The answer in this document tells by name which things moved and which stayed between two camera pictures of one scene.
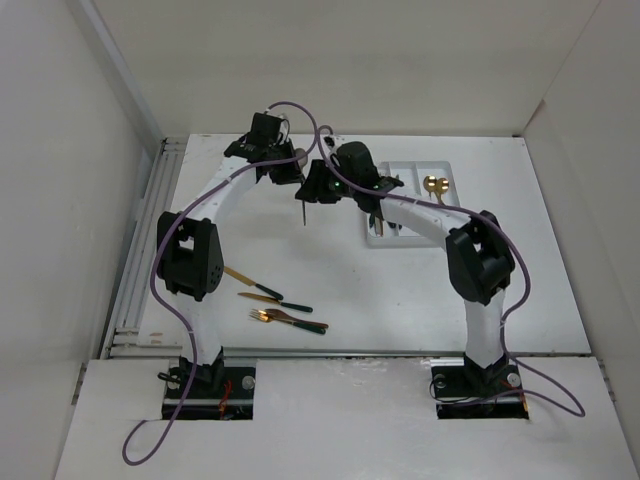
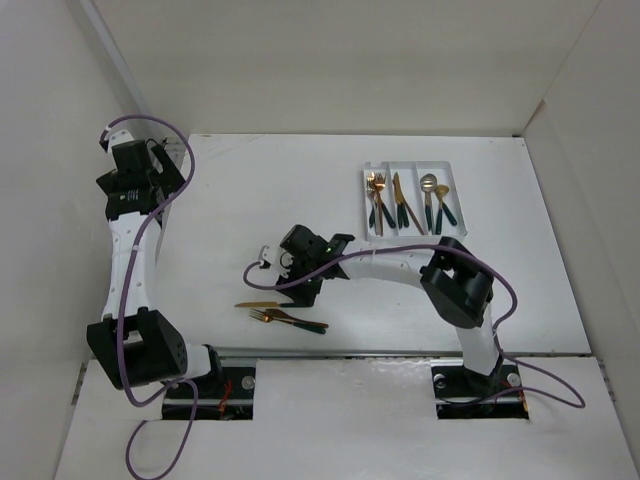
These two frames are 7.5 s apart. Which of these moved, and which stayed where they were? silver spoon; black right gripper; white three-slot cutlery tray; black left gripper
Moved: silver spoon; black right gripper; black left gripper
Stayed: white three-slot cutlery tray
